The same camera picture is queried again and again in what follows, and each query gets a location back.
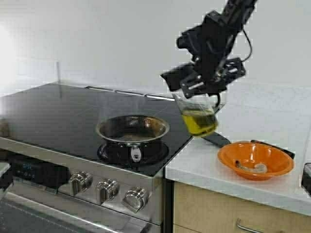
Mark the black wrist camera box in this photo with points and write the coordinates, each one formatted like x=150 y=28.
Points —
x=194 y=40

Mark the stainless steel frying pan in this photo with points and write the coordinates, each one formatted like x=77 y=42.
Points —
x=133 y=131

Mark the right steel stove knob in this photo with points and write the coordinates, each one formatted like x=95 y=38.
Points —
x=135 y=199

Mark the steel stove knob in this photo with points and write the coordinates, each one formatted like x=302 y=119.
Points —
x=79 y=182
x=135 y=199
x=106 y=190

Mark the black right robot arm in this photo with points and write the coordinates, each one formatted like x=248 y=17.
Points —
x=235 y=14

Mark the middle steel stove knob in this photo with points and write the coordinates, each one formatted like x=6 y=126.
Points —
x=106 y=190

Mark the raw grey shrimp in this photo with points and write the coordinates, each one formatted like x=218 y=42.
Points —
x=257 y=168

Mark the steel drawer handle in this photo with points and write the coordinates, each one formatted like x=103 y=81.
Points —
x=248 y=227

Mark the black left gripper at edge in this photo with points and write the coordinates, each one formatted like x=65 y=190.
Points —
x=6 y=176

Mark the black object at right edge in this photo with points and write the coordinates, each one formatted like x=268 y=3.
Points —
x=306 y=178

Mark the orange plastic bowl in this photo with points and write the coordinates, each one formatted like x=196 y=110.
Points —
x=278 y=162

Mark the black glass cooktop stove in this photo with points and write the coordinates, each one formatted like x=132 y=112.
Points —
x=47 y=134

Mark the black spatula orange handle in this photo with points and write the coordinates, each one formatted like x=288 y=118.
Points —
x=221 y=141

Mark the left steel stove knob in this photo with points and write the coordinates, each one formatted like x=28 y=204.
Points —
x=79 y=182

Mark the wooden cabinet drawer front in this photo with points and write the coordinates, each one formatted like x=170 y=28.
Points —
x=197 y=210

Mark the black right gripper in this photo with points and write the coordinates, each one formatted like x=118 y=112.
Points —
x=209 y=73

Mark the glass beaker of oil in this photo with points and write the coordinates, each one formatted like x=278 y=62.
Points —
x=197 y=113

